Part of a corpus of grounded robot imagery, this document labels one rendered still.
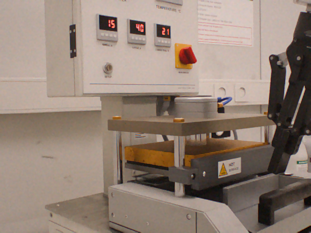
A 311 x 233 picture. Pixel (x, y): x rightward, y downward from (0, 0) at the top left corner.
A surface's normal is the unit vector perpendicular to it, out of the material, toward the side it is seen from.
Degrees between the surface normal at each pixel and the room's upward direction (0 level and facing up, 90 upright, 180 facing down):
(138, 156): 90
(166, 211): 90
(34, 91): 90
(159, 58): 90
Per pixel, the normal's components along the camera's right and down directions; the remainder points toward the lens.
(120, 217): -0.73, 0.05
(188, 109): -0.37, 0.06
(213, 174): 0.68, 0.03
